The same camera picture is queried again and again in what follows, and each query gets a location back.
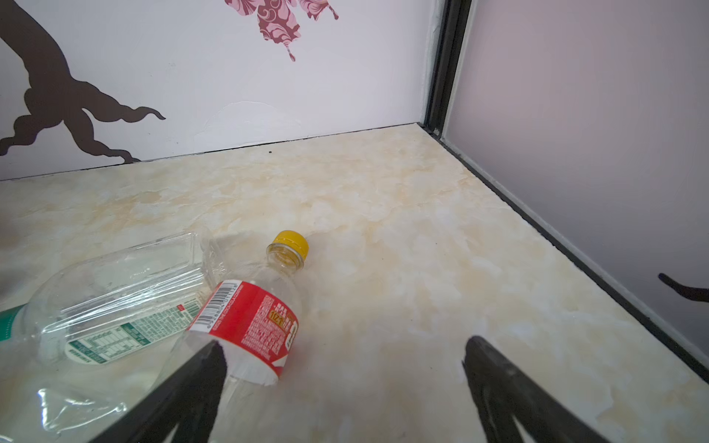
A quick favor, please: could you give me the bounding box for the crumpled clear bottle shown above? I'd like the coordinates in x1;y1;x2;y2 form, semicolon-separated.
1;359;141;442

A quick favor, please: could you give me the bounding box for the clear green label bottle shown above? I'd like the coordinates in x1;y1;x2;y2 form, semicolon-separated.
1;231;220;376

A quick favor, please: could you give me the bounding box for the yellow cap red label bottle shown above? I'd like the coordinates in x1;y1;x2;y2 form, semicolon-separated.
158;231;309;442

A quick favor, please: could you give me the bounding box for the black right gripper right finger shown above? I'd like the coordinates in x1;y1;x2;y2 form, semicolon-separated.
462;336;607;442

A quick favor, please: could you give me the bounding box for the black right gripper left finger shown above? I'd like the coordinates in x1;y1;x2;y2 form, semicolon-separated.
93;341;227;443

